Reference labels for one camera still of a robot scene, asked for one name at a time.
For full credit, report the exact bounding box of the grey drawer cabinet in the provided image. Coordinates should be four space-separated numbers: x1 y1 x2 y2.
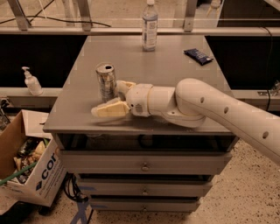
44 35 237 202

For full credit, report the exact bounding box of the bottom grey drawer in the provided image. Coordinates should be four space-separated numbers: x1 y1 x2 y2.
89 199 200 213

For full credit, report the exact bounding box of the white pump sanitizer bottle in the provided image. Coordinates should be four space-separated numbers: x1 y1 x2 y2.
22 66 43 96

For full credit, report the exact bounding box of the green stick in box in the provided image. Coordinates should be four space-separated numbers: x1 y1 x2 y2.
0 161 37 186

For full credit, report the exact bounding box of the grey drawer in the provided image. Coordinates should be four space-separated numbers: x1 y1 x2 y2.
78 178 213 197
89 199 200 213
60 150 232 175

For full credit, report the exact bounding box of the white cardboard box with items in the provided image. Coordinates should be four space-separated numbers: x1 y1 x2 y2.
0 110 66 207

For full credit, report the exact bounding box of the clear plastic water bottle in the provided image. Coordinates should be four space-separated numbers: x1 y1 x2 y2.
142 0 158 52

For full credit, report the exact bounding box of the black cable behind glass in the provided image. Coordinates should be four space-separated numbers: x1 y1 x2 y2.
0 0 112 29

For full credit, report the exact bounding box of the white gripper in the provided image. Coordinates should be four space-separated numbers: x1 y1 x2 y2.
91 80 152 117

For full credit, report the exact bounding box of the blue rxbar blueberry wrapper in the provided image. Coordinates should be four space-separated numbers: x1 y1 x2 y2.
184 48 213 66

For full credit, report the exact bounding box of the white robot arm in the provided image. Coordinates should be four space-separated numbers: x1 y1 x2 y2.
91 78 280 165

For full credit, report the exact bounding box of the top grey drawer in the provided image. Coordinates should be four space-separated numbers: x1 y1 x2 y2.
60 150 232 175

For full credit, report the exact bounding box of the silver redbull can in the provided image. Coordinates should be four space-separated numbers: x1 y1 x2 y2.
95 62 117 102

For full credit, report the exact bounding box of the black cable on floor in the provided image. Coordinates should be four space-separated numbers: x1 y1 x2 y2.
63 173 90 204

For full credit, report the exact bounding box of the middle grey drawer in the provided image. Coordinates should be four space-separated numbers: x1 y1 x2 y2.
78 178 213 197

